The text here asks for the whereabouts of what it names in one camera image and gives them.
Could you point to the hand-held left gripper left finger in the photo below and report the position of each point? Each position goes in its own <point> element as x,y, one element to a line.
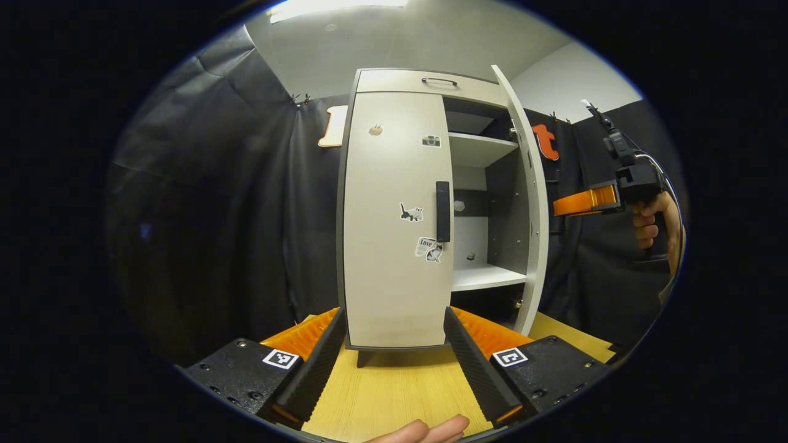
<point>317,369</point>

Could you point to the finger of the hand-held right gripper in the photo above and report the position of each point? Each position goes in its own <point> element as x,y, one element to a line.
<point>588,201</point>

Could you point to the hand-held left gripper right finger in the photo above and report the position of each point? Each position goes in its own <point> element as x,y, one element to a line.
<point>474,369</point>

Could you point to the white shoe cabinet door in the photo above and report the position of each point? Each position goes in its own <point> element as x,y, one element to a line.
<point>388,277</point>
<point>534,215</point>

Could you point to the white double-door shoe cabinet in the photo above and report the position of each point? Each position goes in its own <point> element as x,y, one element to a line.
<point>471,240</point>

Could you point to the dark cabinet foot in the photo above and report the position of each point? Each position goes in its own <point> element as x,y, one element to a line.
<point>364,358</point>

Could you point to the white cabinet shelf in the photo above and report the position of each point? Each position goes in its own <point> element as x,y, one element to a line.
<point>486,277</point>
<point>477,149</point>

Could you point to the white cabinet drawer front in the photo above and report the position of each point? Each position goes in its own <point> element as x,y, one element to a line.
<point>394,81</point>

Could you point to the black backdrop cloth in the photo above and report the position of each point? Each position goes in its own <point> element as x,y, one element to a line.
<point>215,215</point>

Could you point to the ceiling light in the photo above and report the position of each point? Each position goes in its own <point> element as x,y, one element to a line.
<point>338,7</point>

